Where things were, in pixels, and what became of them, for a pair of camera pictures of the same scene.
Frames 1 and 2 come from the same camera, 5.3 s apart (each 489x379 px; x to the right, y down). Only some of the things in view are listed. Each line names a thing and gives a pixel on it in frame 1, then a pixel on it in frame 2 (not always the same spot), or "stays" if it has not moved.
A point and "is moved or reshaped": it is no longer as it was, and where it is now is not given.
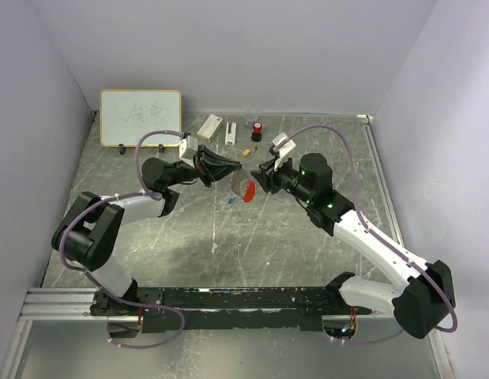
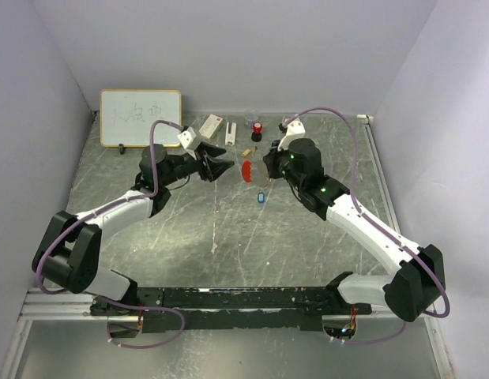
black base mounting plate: x=226 y=309 stays
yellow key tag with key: x=246 y=152 stays
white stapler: x=230 y=138 stays
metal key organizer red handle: x=242 y=185 is moved or reshaped
